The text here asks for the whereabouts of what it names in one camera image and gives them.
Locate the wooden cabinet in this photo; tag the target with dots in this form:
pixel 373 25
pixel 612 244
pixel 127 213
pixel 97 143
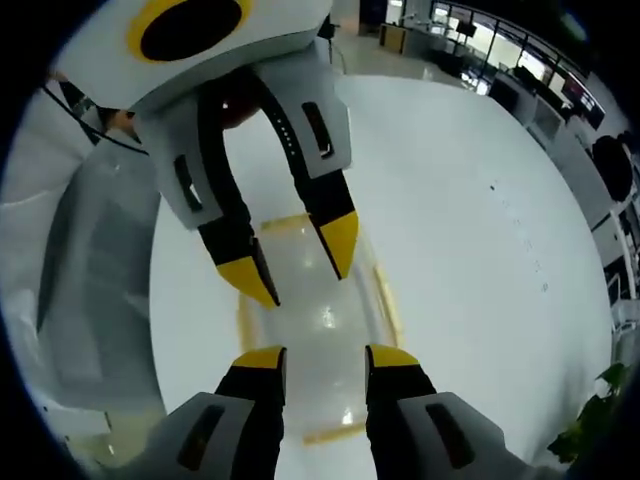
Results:
pixel 394 37

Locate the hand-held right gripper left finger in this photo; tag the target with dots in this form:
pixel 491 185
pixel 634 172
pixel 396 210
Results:
pixel 230 430

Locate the clear plastic box yellow buckles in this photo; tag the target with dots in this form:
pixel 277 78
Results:
pixel 325 320

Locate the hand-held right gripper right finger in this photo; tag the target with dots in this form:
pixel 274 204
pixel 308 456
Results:
pixel 425 430

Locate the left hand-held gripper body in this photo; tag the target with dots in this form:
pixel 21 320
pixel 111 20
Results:
pixel 250 30

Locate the grey mesh office chair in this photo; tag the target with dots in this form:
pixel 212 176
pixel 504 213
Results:
pixel 100 260

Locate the person's white shirt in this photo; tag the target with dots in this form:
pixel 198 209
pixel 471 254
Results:
pixel 35 165

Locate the white office desk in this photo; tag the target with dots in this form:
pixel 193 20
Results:
pixel 570 155

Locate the person's left hand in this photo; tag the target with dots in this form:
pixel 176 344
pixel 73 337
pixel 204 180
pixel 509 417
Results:
pixel 122 122

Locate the green potted plant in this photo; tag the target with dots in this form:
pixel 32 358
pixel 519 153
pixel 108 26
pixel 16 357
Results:
pixel 595 420

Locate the black wall monitor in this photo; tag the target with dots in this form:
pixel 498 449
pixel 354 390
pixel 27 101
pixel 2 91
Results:
pixel 582 97

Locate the black office chair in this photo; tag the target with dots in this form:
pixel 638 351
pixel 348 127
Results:
pixel 614 167

